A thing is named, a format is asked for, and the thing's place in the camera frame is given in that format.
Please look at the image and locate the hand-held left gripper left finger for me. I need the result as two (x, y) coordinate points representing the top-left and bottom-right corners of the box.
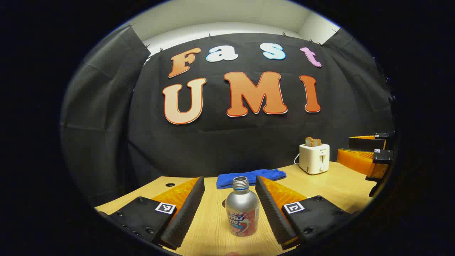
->
(96, 176), (206, 250)

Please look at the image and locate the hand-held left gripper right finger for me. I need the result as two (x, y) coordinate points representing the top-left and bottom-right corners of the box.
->
(255, 175), (359, 250)

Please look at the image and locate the white toaster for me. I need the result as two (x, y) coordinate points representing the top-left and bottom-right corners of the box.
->
(299, 143), (330, 175)

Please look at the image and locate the black backdrop cloth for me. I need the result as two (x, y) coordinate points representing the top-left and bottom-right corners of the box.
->
(60, 26), (396, 207)

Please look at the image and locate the silver water bottle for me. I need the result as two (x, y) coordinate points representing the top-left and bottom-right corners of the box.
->
(225, 176), (260, 237)

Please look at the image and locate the blue towel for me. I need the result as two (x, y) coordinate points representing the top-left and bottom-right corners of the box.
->
(216, 169), (287, 190)

